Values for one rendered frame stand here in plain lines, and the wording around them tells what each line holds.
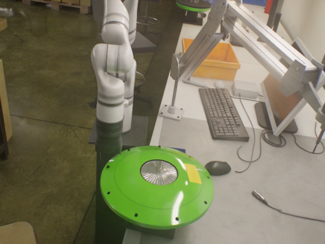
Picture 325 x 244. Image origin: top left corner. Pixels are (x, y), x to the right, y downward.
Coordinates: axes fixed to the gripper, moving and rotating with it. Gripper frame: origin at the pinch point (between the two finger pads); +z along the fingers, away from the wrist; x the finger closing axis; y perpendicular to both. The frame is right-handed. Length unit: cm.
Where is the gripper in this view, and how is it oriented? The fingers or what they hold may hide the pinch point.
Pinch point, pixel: (109, 160)
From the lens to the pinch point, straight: 106.1
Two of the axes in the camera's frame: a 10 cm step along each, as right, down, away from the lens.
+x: 9.9, 1.0, 0.6
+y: 0.0, 5.2, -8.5
